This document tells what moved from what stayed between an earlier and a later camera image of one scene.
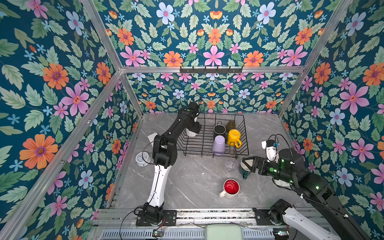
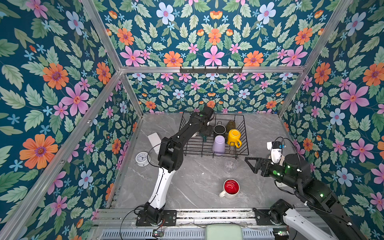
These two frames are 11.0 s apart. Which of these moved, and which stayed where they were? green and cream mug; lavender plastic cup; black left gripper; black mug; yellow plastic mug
Moved: black left gripper; green and cream mug
Stayed: lavender plastic cup; yellow plastic mug; black mug
